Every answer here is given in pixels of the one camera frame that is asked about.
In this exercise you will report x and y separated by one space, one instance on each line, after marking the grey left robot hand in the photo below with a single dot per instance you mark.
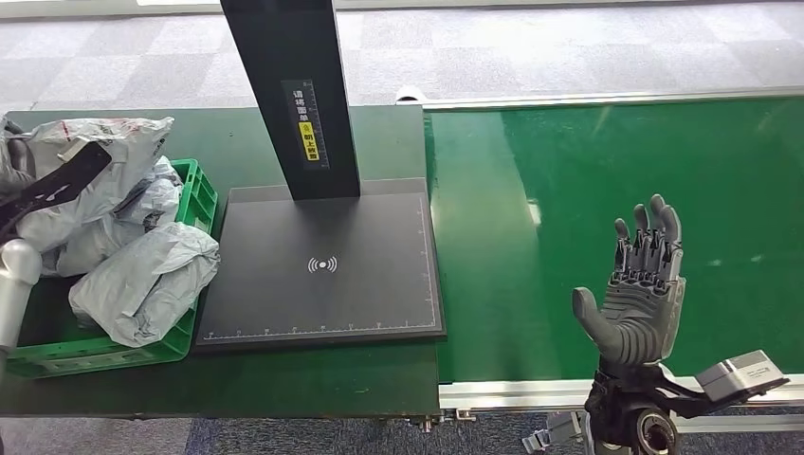
16 163

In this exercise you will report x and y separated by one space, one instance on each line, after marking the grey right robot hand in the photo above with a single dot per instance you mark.
641 314

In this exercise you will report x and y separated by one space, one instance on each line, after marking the grey printed courier package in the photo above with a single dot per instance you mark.
119 144

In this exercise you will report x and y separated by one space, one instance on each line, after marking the grey package with red print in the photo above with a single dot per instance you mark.
151 201

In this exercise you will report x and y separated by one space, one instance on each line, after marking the green conveyor belt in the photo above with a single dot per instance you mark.
722 176

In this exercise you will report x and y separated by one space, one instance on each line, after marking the plain grey crumpled package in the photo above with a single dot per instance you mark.
144 282

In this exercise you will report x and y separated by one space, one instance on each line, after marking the black inbound scanner machine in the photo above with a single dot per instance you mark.
377 276

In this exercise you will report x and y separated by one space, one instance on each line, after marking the white conveyor end cap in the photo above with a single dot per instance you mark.
409 94

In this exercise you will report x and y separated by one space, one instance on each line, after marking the green plastic crate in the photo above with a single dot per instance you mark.
195 194

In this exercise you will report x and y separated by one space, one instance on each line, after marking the yellow warning sticker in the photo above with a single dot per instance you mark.
308 141

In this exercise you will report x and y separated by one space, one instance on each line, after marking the black left camera bracket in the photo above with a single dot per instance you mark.
63 182

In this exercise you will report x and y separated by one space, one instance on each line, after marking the black camera bracket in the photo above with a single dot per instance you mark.
688 395
63 182

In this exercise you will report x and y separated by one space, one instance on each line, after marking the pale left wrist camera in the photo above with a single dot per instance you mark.
75 151

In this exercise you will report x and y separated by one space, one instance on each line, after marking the black right camera bracket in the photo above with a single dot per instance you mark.
688 395

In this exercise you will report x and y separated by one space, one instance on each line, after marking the metal conveyor support bracket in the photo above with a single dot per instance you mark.
556 433

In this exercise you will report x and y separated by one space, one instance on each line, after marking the aluminium conveyor rail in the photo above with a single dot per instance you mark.
565 99
515 394

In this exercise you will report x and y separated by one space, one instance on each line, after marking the small metal table bracket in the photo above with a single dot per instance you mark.
443 417

